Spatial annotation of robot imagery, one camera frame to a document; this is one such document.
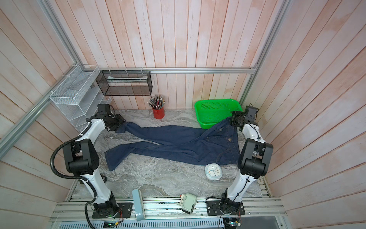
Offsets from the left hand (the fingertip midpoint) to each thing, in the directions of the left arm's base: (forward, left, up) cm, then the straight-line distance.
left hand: (124, 122), depth 96 cm
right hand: (+6, -71, +6) cm, 72 cm away
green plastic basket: (+24, -66, -13) cm, 72 cm away
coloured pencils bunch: (+18, -21, +3) cm, 27 cm away
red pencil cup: (+15, -21, -8) cm, 27 cm away
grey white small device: (-47, -42, -7) cm, 63 cm away
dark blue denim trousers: (-10, -66, -12) cm, 68 cm away
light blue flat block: (-47, -17, -9) cm, 51 cm away
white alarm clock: (-30, -59, -10) cm, 66 cm away
